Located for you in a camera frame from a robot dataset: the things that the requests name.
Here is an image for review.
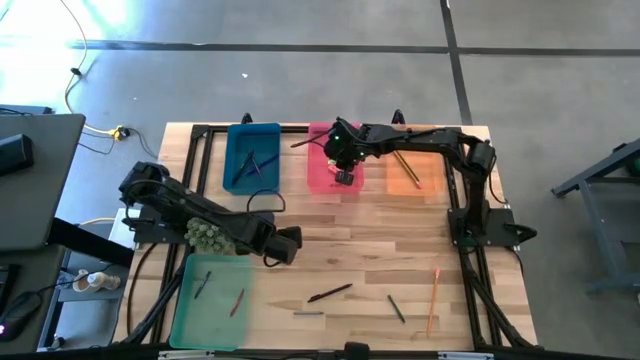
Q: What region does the bright blue pen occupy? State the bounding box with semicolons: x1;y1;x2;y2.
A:
243;153;280;177

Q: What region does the green crayon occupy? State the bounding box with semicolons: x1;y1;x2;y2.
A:
386;293;407;324

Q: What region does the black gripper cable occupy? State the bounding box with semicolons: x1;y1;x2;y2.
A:
246;188;287;217
289;130;331;149

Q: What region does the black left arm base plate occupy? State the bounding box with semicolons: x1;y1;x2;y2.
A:
122;212;199;246

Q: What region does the black pen with print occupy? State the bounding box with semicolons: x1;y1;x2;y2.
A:
306;282;354;304

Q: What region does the orange pencil orange eraser cap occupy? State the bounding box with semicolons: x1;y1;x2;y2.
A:
426;267;442;339

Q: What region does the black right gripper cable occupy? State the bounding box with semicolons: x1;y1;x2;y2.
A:
289;130;331;149

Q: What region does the grey desk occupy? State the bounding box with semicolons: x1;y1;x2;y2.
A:
0;113;87;254

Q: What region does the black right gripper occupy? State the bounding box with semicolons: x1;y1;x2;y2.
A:
324;117;374;186

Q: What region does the black aluminium table frame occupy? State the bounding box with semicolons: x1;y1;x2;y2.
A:
119;122;539;351

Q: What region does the black speaker box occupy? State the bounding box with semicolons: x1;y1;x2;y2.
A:
0;133;35;177

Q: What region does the translucent orange plastic bin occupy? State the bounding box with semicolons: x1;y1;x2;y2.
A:
384;123;446;197

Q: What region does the blue plastic bin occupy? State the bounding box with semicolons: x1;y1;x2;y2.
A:
222;122;282;196

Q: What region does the yellow pencil pink eraser cap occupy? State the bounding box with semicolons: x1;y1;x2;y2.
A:
397;152;424;191

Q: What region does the translucent teal plastic bin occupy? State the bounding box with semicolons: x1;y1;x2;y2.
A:
168;252;254;351

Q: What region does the yellow extension cable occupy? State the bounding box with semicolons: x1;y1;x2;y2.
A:
58;0;132;142

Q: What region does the plain black pen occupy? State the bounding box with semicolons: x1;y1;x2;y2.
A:
231;149;256;185

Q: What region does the black computer mouse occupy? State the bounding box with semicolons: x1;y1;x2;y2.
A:
0;291;44;344

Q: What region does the red crayon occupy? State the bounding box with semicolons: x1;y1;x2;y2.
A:
229;287;246;319

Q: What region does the black desk crossbar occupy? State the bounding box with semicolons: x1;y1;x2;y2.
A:
47;217;136;269

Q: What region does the black crayon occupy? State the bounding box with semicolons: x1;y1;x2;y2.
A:
193;270;213;301

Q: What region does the grey metal stand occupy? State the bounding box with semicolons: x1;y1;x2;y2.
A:
551;137;640;296

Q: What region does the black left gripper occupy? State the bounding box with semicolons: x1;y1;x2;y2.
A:
234;214;304;266

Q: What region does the translucent pink plastic bin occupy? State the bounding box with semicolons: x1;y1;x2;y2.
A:
306;121;365;196

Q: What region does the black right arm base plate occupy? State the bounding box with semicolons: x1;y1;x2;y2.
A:
447;206;521;250

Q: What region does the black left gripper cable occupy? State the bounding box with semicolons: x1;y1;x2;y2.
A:
246;188;287;217

